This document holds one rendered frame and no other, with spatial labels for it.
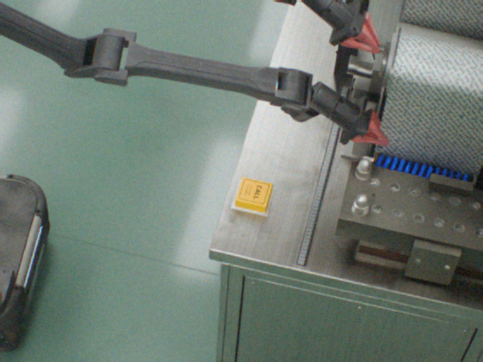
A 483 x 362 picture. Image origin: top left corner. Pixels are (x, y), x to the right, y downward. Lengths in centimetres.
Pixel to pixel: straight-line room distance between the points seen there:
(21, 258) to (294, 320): 97
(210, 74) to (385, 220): 47
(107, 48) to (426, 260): 79
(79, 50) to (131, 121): 155
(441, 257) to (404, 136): 27
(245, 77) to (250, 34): 187
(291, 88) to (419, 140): 30
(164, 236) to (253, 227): 111
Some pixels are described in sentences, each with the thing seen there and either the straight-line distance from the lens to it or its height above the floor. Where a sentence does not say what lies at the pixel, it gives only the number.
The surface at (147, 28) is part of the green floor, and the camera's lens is 401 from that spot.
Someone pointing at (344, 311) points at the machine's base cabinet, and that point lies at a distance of 234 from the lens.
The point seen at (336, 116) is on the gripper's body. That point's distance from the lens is 219.
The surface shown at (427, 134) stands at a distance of 222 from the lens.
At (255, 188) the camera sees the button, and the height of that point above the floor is 92.
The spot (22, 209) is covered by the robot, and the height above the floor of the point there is 24.
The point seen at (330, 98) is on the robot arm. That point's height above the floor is 118.
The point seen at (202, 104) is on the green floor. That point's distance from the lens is 373.
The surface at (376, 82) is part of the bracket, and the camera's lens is 224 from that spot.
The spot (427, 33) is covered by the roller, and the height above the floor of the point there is 123.
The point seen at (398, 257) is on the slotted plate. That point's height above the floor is 93.
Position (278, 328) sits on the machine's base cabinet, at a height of 64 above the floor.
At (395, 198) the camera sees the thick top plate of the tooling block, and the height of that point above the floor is 103.
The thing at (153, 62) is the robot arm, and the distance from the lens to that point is 212.
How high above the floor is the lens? 276
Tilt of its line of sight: 52 degrees down
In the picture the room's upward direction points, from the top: 5 degrees clockwise
